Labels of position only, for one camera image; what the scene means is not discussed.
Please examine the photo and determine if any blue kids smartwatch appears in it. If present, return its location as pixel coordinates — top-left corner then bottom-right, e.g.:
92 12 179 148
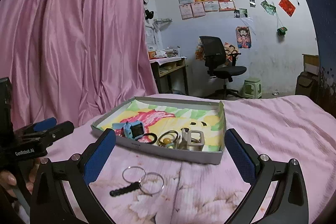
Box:
112 121 145 140

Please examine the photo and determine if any black wavy hair clip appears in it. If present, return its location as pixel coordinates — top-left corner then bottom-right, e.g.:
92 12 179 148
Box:
109 182 141 197

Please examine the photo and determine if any brown cord yellow bead tie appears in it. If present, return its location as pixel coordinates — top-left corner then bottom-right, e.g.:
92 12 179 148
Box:
157 130 181 149

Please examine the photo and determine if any person's left hand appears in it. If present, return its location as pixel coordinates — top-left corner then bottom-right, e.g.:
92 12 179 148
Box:
1 158 41 198

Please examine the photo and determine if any thin silver bangle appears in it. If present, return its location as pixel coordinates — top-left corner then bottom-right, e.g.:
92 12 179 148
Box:
122 166 146 184
140 172 165 196

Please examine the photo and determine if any pink floral bedspread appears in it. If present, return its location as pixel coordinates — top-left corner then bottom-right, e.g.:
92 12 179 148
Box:
15 93 336 224

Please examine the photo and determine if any beige claw hair clip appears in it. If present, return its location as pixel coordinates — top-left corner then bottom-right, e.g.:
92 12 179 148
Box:
179 128 205 152

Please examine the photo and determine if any white cardboard box tray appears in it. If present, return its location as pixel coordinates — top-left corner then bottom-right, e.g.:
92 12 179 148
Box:
91 97 226 165

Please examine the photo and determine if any colourful bear drawing paper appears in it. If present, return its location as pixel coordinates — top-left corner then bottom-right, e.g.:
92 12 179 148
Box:
97 100 225 152

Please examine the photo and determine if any green plastic stool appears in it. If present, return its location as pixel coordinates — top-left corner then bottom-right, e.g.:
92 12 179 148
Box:
242 77 263 99

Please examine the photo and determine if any pink satin curtain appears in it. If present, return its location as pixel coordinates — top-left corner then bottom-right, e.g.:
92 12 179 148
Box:
1 0 157 128

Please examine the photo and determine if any black office chair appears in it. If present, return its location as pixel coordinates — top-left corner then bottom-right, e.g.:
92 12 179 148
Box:
199 36 247 99

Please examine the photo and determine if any dark wooden desk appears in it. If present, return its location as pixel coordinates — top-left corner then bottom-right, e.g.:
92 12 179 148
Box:
150 56 189 96

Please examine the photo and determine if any cartoon cushion on chair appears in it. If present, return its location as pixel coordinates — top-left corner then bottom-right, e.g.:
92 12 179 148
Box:
224 42 240 62

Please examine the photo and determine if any anime poster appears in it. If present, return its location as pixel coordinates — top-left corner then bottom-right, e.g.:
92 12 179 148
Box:
236 27 252 49

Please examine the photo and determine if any dark blue patterned curtain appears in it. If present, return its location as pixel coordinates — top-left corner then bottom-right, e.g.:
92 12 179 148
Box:
306 0 335 116

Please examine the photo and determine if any black elastic hair tie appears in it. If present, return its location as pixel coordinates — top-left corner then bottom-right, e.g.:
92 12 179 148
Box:
137 132 158 144

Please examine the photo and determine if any cardboard box by wall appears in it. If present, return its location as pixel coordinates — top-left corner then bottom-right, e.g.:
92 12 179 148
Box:
295 54 319 102

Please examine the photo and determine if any green hanging wall ornament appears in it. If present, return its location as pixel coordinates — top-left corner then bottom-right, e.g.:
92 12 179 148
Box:
277 26 288 36

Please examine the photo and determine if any red paper wall decoration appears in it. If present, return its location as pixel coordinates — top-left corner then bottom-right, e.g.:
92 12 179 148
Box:
278 0 296 17

